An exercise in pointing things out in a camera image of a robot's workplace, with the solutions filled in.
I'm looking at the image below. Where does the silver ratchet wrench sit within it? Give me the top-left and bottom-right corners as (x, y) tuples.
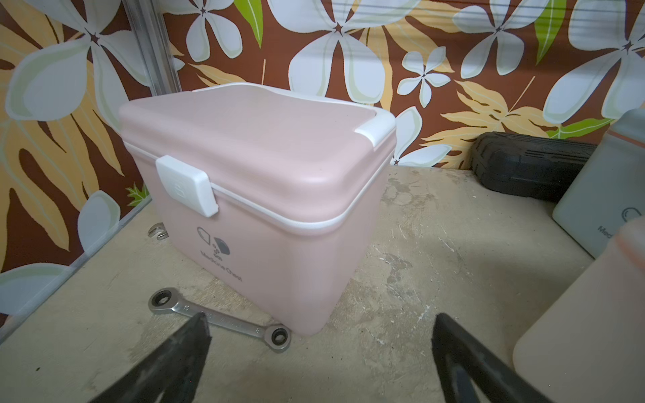
(148, 287), (292, 353)

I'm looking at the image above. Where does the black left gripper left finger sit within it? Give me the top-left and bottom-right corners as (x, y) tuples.
(92, 313), (212, 402)

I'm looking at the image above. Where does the white and salmon first aid box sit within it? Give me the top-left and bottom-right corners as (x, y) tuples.
(512, 218), (644, 402)

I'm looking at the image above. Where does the pink medicine chest box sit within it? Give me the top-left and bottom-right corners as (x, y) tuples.
(119, 82), (396, 336)

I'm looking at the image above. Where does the grey box orange handle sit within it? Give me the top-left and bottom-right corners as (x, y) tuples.
(553, 108), (644, 258)

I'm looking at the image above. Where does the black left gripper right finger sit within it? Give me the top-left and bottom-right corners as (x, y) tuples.
(432, 312), (549, 403)

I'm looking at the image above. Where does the metal bolt on table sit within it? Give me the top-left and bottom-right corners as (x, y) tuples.
(148, 223), (169, 240)

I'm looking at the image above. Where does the black hard case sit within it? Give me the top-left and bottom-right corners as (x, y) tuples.
(471, 132), (596, 203)

